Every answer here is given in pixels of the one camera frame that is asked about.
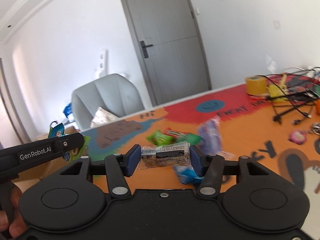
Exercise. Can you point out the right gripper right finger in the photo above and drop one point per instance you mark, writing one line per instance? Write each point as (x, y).
(210, 168)

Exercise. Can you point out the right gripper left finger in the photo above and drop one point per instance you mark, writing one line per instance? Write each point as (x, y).
(118, 167)

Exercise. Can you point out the purple wafer packet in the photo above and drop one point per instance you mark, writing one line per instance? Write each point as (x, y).
(211, 142)

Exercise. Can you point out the green blue snack packet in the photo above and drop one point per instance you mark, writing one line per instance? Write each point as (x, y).
(73, 142)

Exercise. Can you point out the person's left hand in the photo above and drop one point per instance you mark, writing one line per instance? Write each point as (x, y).
(12, 223)

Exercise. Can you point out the dark green snack packet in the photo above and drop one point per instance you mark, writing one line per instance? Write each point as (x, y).
(191, 138)

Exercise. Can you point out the light green snack packet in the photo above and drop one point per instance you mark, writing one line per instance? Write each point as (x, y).
(159, 139)

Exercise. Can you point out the dotted white cushion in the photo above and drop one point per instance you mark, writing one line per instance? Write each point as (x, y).
(102, 117)

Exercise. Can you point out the grey armchair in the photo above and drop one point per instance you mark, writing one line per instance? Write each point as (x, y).
(114, 93)

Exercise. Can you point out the blue plastic bag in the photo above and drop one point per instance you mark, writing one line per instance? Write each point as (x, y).
(68, 110)

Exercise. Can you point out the colourful cartoon table mat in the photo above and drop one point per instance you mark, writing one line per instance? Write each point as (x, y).
(281, 133)

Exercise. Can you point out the yellow tape roll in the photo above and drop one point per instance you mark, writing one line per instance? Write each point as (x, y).
(256, 85)

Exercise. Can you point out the grey door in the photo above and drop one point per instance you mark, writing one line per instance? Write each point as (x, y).
(177, 65)

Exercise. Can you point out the pink keychain charm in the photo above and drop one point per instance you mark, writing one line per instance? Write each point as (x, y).
(298, 137)

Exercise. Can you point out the black door handle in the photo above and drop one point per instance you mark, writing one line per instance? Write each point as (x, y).
(145, 48)

